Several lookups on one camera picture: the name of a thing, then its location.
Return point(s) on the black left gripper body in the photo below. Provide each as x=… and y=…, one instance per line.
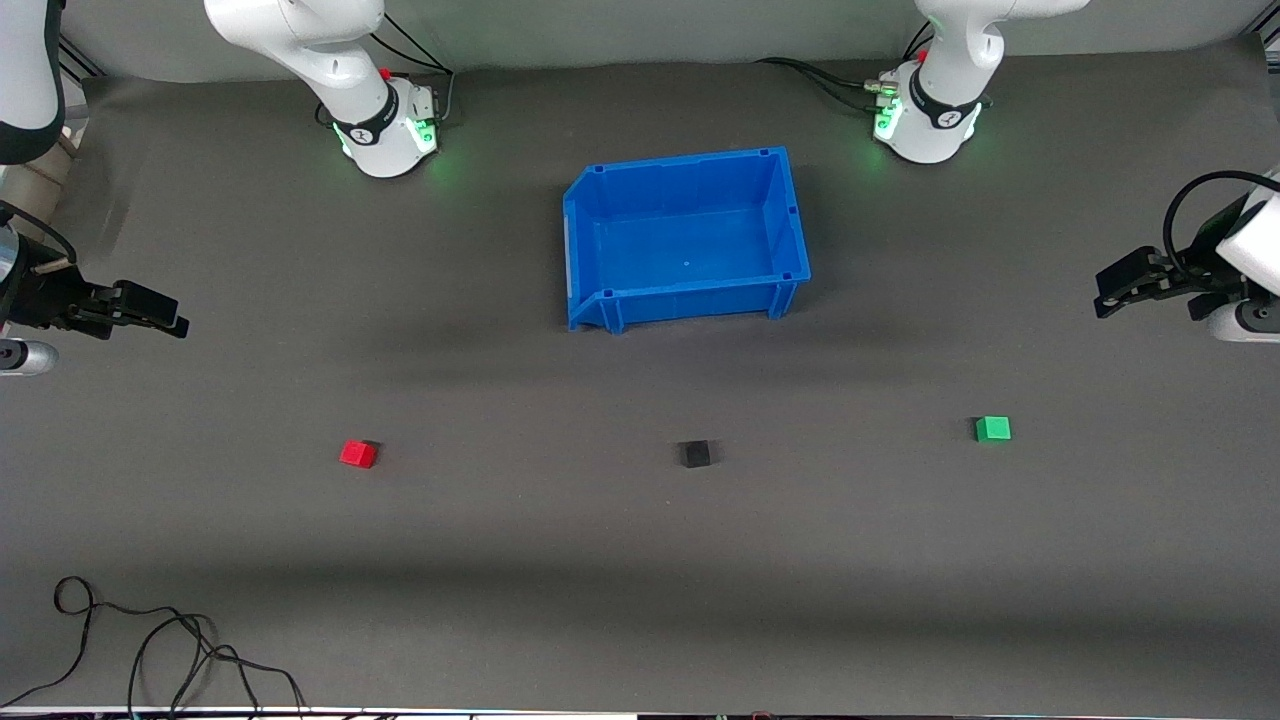
x=1190, y=282

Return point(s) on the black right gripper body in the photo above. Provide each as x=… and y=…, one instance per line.
x=48, y=298

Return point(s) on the small red cube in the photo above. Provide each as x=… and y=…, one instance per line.
x=357, y=454

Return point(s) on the small green cube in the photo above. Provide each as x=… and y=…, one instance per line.
x=993, y=429

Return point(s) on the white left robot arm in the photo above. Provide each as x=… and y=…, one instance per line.
x=940, y=110

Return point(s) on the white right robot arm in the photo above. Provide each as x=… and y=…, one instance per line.
x=320, y=50

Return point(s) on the small black cube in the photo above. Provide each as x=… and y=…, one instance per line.
x=695, y=454

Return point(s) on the blue plastic storage bin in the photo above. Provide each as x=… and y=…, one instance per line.
x=690, y=240

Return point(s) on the dark grey table mat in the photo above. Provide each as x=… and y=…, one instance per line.
x=600, y=550

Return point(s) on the aluminium frame profile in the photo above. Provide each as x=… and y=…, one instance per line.
x=80, y=60
x=1268, y=40

